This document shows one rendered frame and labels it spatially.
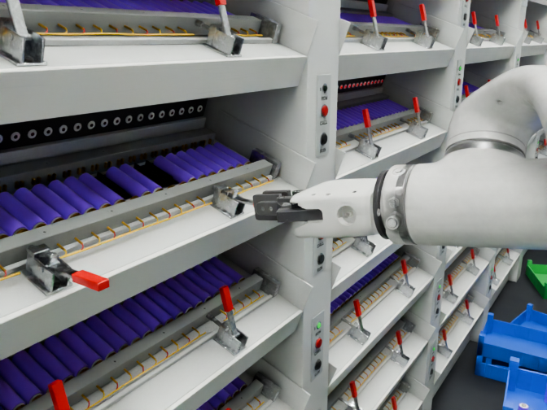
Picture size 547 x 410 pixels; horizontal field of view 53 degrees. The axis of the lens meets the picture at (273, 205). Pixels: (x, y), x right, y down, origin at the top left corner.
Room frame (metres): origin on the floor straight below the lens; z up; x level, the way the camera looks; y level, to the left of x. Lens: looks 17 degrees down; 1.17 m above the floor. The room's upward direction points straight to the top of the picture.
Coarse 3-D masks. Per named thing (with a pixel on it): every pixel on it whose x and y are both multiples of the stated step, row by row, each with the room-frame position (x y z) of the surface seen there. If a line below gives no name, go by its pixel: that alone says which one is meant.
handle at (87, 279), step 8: (56, 256) 0.46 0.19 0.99; (48, 264) 0.46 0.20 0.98; (56, 264) 0.46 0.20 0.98; (56, 272) 0.45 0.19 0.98; (64, 272) 0.45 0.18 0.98; (72, 272) 0.45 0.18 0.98; (80, 272) 0.44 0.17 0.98; (88, 272) 0.44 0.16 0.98; (72, 280) 0.44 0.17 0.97; (80, 280) 0.43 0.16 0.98; (88, 280) 0.43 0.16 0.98; (96, 280) 0.43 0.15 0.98; (104, 280) 0.43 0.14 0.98; (96, 288) 0.42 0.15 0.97; (104, 288) 0.43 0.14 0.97
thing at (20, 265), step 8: (248, 184) 0.77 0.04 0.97; (256, 184) 0.78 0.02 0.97; (200, 200) 0.68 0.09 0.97; (208, 200) 0.69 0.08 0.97; (176, 208) 0.65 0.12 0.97; (184, 208) 0.65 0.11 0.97; (152, 216) 0.61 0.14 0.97; (160, 216) 0.62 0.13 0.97; (128, 224) 0.59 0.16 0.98; (136, 224) 0.59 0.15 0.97; (144, 224) 0.60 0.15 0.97; (104, 232) 0.56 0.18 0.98; (120, 232) 0.57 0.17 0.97; (88, 240) 0.54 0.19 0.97; (96, 240) 0.54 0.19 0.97; (72, 248) 0.52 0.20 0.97; (80, 248) 0.53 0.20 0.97; (16, 264) 0.47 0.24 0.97; (24, 264) 0.48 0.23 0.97; (0, 272) 0.46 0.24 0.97; (8, 272) 0.46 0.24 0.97
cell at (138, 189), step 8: (112, 168) 0.67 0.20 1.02; (112, 176) 0.66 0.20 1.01; (120, 176) 0.66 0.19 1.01; (128, 176) 0.66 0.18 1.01; (120, 184) 0.66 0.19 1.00; (128, 184) 0.65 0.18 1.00; (136, 184) 0.65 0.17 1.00; (128, 192) 0.65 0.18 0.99; (136, 192) 0.64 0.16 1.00; (144, 192) 0.64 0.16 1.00
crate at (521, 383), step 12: (516, 360) 1.09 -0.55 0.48; (516, 372) 1.09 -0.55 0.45; (528, 372) 1.09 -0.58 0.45; (516, 384) 1.10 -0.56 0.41; (528, 384) 1.09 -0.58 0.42; (540, 384) 1.08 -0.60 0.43; (516, 396) 1.07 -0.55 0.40; (528, 396) 1.07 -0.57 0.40; (540, 396) 1.07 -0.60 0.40; (504, 408) 0.93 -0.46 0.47; (516, 408) 1.02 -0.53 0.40; (528, 408) 1.02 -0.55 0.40; (540, 408) 1.02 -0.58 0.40
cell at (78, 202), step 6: (48, 186) 0.60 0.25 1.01; (54, 186) 0.60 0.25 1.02; (60, 186) 0.60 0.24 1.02; (66, 186) 0.60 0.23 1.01; (54, 192) 0.59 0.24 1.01; (60, 192) 0.59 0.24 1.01; (66, 192) 0.59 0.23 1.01; (72, 192) 0.59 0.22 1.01; (66, 198) 0.58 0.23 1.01; (72, 198) 0.58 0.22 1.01; (78, 198) 0.58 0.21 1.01; (72, 204) 0.58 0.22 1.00; (78, 204) 0.58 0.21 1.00; (84, 204) 0.58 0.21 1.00; (90, 204) 0.58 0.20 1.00; (78, 210) 0.57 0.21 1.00; (84, 210) 0.57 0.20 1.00
